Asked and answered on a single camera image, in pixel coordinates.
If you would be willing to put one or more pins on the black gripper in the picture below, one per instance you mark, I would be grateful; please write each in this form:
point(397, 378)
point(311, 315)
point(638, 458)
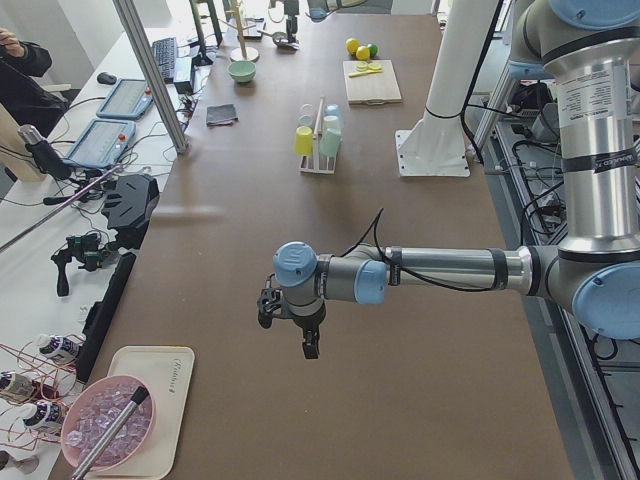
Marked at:
point(306, 322)
point(291, 7)

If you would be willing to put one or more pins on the pink cup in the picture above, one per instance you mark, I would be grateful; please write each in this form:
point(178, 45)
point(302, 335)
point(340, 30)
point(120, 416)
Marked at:
point(307, 110)

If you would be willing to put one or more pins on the mint green cup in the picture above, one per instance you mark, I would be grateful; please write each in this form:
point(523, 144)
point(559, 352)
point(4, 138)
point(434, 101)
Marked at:
point(330, 142)

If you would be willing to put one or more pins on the light blue cup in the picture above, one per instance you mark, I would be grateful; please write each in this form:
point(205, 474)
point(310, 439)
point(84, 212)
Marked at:
point(334, 110)

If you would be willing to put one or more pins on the grey cup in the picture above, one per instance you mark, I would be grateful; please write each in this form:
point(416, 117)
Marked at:
point(306, 121)

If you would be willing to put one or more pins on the white cup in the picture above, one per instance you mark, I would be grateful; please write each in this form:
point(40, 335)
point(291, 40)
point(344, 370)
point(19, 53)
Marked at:
point(331, 122)

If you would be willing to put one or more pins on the yellow cup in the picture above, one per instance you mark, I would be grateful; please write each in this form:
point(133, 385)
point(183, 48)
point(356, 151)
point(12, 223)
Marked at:
point(303, 142)

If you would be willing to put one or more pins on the metal scoop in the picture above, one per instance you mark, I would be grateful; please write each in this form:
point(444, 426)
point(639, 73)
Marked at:
point(281, 40)

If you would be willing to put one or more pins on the wooden stand with pole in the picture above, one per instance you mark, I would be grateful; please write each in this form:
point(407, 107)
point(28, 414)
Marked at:
point(243, 52)

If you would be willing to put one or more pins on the yellow lemon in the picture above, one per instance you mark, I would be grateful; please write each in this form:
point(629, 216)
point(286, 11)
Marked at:
point(363, 53)
point(352, 45)

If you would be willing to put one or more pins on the green bowl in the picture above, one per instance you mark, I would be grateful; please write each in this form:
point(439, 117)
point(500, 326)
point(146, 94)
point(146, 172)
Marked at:
point(242, 71)

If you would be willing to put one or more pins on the yellow plastic knife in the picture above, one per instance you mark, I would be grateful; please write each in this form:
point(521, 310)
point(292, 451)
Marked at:
point(362, 73)

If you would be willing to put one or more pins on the bamboo cutting board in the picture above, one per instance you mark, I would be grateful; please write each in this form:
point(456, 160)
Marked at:
point(372, 89)

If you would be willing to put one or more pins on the grey folded cloth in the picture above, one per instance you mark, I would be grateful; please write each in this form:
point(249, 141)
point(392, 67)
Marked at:
point(221, 115)

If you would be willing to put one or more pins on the black keyboard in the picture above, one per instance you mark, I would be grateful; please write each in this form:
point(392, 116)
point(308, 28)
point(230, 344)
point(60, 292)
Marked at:
point(165, 52)

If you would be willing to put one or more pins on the beige tray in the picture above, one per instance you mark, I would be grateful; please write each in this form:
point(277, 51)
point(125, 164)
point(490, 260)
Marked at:
point(166, 372)

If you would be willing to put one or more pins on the metal rod black tip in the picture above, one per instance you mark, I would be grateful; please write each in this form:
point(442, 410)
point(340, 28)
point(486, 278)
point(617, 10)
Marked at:
point(140, 394)

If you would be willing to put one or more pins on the blue teach pendant far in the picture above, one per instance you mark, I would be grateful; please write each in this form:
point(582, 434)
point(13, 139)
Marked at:
point(129, 99)

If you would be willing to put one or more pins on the blue teach pendant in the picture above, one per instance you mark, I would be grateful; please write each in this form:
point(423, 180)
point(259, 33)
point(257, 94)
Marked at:
point(101, 144)
point(129, 99)

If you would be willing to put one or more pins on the black bar on desk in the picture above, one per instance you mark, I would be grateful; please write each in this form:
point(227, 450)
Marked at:
point(100, 316)

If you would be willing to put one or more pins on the black computer mouse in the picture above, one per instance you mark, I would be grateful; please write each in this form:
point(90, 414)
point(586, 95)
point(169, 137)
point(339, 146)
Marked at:
point(106, 78)

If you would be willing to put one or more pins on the pink bowl of ice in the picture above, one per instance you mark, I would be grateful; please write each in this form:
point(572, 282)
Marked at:
point(95, 410)

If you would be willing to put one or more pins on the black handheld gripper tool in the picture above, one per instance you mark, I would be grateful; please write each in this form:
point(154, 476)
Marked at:
point(87, 250)

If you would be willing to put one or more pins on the small bottle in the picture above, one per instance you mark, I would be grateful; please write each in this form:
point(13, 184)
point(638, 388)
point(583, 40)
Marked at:
point(59, 349)
point(19, 388)
point(43, 416)

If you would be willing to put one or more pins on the blue teach pendant near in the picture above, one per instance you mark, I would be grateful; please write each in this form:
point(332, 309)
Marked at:
point(101, 144)

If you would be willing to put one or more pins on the person in black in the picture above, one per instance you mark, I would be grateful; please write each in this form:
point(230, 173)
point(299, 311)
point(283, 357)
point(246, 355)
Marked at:
point(25, 100)

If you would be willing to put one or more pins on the white wire cup rack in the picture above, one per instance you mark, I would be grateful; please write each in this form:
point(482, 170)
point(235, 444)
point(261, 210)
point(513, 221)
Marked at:
point(317, 163)

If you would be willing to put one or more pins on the aluminium frame post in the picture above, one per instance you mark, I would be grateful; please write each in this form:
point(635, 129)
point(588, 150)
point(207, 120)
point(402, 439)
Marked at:
point(136, 34)

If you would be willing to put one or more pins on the black perforated bracket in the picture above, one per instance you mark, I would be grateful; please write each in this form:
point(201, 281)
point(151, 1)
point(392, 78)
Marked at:
point(128, 207)

